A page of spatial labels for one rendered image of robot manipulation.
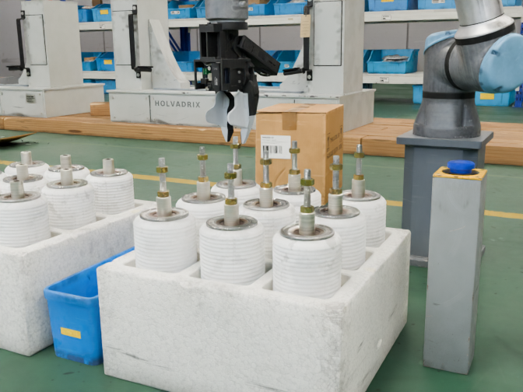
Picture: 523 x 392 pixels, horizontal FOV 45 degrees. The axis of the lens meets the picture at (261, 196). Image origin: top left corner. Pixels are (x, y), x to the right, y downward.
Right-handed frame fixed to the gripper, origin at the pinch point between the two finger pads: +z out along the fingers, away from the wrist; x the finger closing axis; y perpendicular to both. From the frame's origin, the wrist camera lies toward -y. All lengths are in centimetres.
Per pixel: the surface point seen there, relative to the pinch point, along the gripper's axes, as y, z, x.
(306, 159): -74, 19, -42
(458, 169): -4.7, 2.3, 40.7
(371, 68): -407, 4, -229
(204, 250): 24.7, 12.4, 16.8
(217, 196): 10.1, 9.1, 4.5
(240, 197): 3.5, 10.6, 3.7
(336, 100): -169, 10, -98
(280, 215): 10.3, 9.9, 18.9
